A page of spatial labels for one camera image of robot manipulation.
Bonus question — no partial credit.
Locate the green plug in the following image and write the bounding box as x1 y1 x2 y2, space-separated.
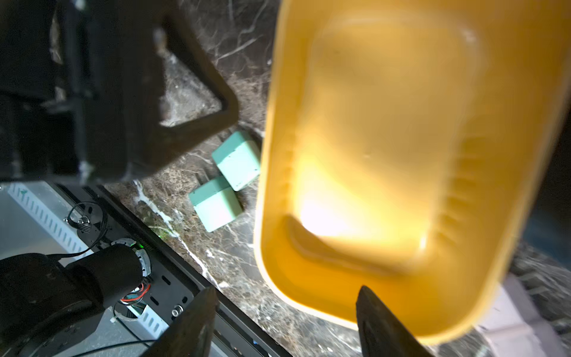
188 176 243 232
212 131 261 191

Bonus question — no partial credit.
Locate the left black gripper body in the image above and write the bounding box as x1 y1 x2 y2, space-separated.
1 1 161 183

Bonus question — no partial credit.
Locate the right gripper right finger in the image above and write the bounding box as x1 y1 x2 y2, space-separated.
355 286 432 357

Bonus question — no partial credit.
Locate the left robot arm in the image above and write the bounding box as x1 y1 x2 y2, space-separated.
1 1 239 356

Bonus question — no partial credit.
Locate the pink plug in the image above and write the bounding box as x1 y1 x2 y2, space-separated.
474 272 570 356

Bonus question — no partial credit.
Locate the black front mounting rail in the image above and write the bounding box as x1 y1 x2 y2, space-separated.
51 184 290 356

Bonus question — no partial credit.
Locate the yellow storage tray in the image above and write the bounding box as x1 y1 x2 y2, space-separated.
254 1 570 345

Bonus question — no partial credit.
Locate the left teal storage tray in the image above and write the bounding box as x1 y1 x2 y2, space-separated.
523 116 570 269

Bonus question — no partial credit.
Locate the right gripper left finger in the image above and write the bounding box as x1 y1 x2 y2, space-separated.
141 287 219 357

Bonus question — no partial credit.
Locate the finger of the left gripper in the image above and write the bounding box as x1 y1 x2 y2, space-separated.
147 1 239 165

